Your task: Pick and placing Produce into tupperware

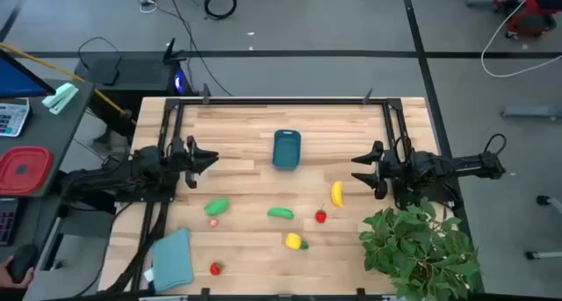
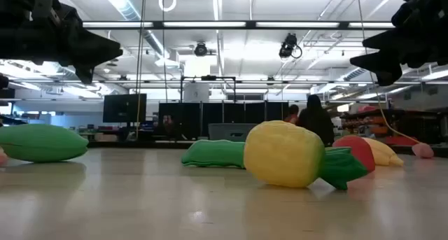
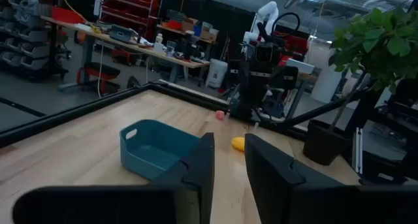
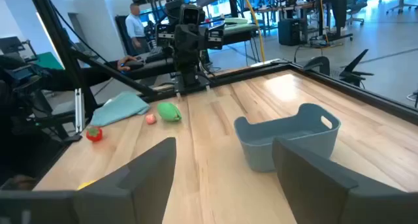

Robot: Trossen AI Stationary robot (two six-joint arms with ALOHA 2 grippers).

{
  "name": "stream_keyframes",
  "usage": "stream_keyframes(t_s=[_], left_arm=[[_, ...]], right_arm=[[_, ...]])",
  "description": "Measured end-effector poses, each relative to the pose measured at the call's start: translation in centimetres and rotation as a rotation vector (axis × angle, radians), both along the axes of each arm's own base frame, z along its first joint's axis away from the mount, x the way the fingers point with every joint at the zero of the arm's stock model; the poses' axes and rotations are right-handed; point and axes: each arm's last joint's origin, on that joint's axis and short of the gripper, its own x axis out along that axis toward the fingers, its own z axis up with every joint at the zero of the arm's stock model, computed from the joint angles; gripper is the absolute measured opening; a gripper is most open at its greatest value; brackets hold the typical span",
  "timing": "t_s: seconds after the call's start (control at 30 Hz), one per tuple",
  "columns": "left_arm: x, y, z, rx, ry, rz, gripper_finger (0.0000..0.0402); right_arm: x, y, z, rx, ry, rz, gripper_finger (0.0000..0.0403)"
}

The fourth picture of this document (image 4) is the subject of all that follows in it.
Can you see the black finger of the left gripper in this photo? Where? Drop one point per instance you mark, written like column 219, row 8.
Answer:
column 198, row 52
column 183, row 52

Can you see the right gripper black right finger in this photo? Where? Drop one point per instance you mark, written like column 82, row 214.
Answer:
column 313, row 191

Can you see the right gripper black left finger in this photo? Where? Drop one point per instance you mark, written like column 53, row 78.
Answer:
column 140, row 191

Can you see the yellow toy banana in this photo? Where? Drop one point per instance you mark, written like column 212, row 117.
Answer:
column 85, row 185

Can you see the green toy mango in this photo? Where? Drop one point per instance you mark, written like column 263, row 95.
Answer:
column 168, row 112

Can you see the red toy strawberry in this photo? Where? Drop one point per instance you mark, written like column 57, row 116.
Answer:
column 94, row 134

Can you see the small pink toy peach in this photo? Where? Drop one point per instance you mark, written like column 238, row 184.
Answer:
column 151, row 119

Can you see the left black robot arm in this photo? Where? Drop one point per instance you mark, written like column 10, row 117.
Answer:
column 189, row 78

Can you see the table with green mats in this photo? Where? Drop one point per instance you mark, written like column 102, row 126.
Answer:
column 240, row 26

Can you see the black keyboard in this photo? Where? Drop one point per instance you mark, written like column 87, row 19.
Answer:
column 155, row 55

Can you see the dark grey desk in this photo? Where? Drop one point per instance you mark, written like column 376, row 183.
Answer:
column 156, row 69

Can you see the black computer mouse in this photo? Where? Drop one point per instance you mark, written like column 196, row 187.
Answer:
column 138, row 66

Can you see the standing person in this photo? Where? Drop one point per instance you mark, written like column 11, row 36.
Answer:
column 134, row 26

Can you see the person's hand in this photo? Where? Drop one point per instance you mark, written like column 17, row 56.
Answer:
column 125, row 63

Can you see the grey-blue plastic tub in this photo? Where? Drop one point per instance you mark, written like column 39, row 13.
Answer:
column 261, row 145

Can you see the black cube cabinet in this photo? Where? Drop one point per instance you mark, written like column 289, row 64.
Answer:
column 292, row 31

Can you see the teal cloth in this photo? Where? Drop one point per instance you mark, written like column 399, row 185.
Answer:
column 117, row 109

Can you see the dark grey table clamp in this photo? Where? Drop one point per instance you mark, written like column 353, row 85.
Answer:
column 323, row 65

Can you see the black office chair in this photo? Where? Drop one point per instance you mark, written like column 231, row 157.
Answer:
column 356, row 6

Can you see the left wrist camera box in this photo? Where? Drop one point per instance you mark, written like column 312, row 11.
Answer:
column 192, row 14

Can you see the silver aluminium bracket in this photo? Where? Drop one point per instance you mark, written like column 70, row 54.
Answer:
column 79, row 109

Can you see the black aluminium rig frame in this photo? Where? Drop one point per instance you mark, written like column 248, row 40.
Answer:
column 359, row 93

